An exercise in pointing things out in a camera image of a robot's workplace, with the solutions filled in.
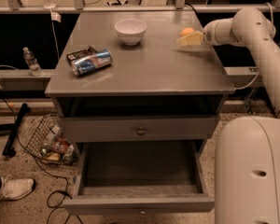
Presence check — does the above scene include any blue silver drink can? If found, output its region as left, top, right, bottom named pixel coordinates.
left=70, top=49, right=112, bottom=77

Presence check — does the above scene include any closed grey upper drawer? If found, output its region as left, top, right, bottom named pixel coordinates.
left=59, top=115, right=219, bottom=143

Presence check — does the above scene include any white desk lamp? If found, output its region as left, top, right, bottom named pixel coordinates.
left=43, top=0, right=62, bottom=23

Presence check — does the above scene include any grey wooden cabinet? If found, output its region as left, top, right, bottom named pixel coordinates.
left=45, top=10, right=236, bottom=147

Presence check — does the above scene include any white sneaker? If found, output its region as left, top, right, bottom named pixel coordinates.
left=0, top=175, right=35, bottom=201

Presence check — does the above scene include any open grey lower drawer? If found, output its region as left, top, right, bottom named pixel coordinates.
left=63, top=141, right=214, bottom=216

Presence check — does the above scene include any orange fruit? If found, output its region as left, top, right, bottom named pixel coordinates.
left=180, top=27, right=195, bottom=37

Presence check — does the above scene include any white ceramic bowl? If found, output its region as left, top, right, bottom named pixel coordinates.
left=115, top=19, right=147, bottom=46

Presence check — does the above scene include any wire basket with items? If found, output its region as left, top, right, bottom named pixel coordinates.
left=26, top=113, right=77, bottom=165

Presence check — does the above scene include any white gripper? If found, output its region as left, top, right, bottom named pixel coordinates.
left=176, top=19, right=231, bottom=46

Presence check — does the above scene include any black floor cable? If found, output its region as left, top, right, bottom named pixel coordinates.
left=0, top=64, right=85, bottom=224

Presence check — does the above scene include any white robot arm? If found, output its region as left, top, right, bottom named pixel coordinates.
left=176, top=7, right=280, bottom=224

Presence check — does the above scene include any white hanging cable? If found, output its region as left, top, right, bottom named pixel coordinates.
left=234, top=2, right=274, bottom=91

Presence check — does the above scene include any dark snack packet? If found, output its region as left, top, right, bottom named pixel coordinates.
left=66, top=46, right=96, bottom=63

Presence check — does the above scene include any clear plastic water bottle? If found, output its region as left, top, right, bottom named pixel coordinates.
left=22, top=47, right=42, bottom=77

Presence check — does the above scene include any black metal stand leg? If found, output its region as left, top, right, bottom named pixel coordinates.
left=2, top=103, right=30, bottom=158

